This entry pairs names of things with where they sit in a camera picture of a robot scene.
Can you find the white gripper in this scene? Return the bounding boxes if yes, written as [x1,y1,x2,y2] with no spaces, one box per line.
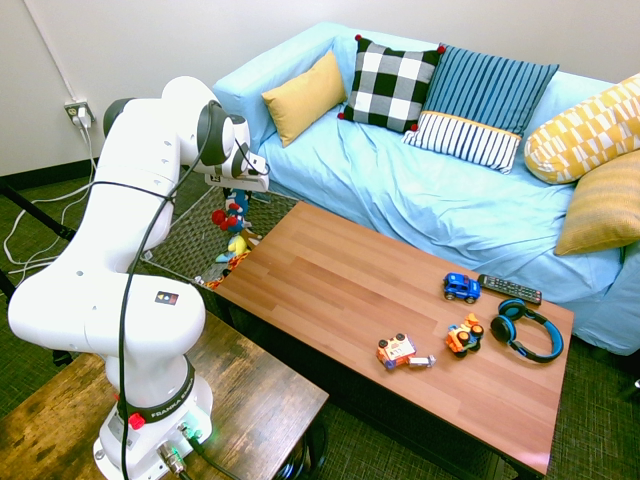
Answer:
[205,169,272,201]

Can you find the Captain America stuffed toy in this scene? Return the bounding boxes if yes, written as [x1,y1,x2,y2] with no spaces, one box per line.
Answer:
[211,188,251,235]

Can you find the dark woven wicker basket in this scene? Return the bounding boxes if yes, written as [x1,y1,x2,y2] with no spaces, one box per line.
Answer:
[140,172,302,321]

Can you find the orange patterned toy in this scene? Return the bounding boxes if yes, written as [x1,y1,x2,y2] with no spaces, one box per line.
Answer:
[204,249,251,292]

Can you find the orange overturned toy vehicle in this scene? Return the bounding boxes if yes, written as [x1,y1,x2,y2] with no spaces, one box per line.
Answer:
[375,333,437,372]

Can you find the blue toy car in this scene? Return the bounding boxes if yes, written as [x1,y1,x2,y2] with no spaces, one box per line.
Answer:
[441,272,482,305]

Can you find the orange toy truck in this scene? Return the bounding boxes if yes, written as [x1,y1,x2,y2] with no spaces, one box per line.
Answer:
[445,313,486,359]

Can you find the plain yellow cushion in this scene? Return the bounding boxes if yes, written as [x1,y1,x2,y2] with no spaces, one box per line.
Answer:
[261,49,349,149]

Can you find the reddish wooden coffee table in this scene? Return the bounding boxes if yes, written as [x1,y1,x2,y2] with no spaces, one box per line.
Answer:
[212,200,576,480]

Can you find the rustic brown robot table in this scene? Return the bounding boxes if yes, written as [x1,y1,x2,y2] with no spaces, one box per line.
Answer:
[0,299,330,480]

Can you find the light blue covered sofa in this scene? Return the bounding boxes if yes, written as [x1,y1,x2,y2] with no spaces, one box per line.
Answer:
[212,20,640,357]

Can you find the black white checked cushion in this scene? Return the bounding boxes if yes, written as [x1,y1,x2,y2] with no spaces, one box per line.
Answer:
[337,33,447,134]

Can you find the black tripod stand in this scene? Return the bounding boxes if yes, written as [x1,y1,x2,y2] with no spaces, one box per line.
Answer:
[0,178,79,369]

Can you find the blue striped cushion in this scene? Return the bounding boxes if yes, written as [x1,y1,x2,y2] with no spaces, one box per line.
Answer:
[402,44,561,176]

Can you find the black remote control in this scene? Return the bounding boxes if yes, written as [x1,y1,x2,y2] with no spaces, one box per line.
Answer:
[476,273,544,306]

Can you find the blue black headphones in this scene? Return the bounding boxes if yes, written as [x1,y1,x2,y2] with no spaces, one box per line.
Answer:
[489,298,565,364]

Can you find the yellow white patterned bolster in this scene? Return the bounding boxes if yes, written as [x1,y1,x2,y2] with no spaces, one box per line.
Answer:
[523,73,640,186]

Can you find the yellow ribbed cushion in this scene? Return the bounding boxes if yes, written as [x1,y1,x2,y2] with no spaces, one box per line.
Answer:
[553,149,640,257]

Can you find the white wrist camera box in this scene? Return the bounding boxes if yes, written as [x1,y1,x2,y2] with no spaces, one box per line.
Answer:
[243,153,272,177]

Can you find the white charging cable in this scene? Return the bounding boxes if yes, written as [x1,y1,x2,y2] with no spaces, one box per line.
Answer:
[2,189,81,275]
[29,124,100,206]

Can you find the wall power outlet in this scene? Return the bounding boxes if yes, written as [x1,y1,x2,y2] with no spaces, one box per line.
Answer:
[63,99,96,129]

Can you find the black base connector cable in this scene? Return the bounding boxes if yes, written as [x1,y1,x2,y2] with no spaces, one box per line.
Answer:
[179,424,242,480]

